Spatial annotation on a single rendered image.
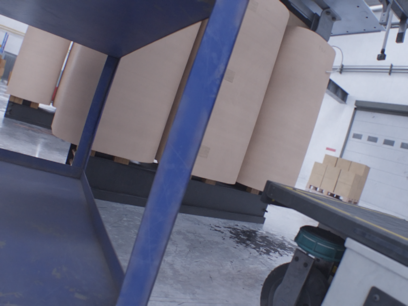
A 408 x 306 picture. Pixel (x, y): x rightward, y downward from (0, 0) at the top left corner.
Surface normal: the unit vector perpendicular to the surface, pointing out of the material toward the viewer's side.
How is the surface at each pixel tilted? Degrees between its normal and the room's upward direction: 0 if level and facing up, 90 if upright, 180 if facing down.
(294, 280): 90
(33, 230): 0
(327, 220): 90
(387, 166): 90
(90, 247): 0
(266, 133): 90
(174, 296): 0
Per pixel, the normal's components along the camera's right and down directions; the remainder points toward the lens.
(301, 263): -0.84, -0.26
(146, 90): 0.51, 0.21
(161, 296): 0.32, -0.95
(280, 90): -0.35, -0.07
